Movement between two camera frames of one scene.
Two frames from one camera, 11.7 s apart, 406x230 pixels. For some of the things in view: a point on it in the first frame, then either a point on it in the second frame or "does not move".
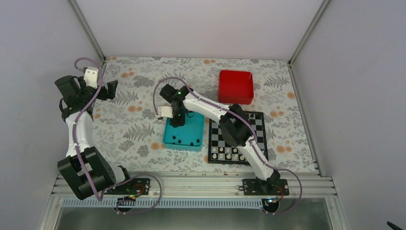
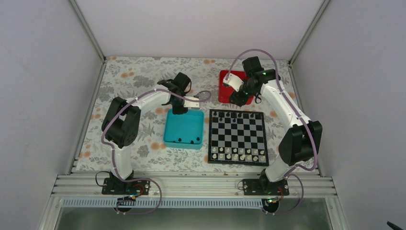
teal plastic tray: [189, 137] does not move
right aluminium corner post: [308, 32] does not move
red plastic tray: [235, 87] does not move
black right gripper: [178, 123] to [239, 100]
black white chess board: [220, 151] does not move
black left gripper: [110, 91] to [175, 111]
